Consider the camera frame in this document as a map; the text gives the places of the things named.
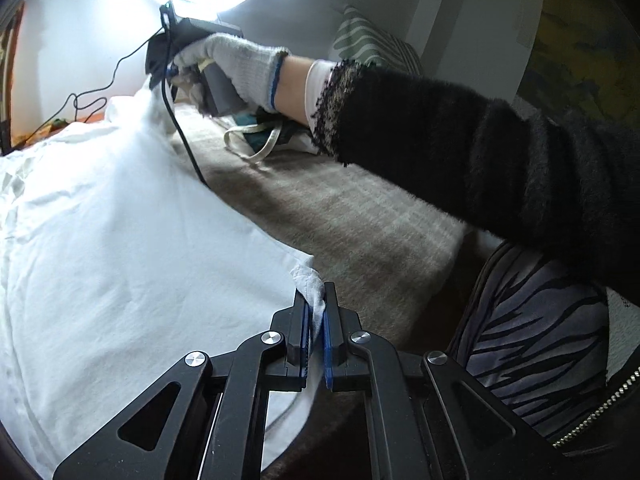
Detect beige checked bed blanket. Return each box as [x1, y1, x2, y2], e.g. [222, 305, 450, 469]
[176, 105, 478, 353]

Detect zebra striped trousers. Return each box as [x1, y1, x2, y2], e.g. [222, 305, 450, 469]
[448, 243, 639, 453]

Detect cream and green cloth pile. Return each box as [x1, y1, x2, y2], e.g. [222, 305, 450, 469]
[224, 110, 319, 165]

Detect black power cable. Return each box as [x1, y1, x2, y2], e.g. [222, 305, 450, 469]
[8, 0, 208, 187]

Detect green striped pillow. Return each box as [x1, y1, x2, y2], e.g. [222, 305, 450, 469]
[332, 6, 422, 76]

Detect orange patterned bed sheet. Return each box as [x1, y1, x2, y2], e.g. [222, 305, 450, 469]
[13, 110, 105, 150]

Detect white t-shirt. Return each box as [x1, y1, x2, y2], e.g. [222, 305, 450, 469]
[1, 88, 324, 479]

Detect right forearm black sleeve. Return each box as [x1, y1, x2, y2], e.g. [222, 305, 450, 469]
[274, 54, 640, 291]

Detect right hand white glove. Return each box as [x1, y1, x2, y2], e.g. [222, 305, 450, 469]
[174, 32, 290, 113]

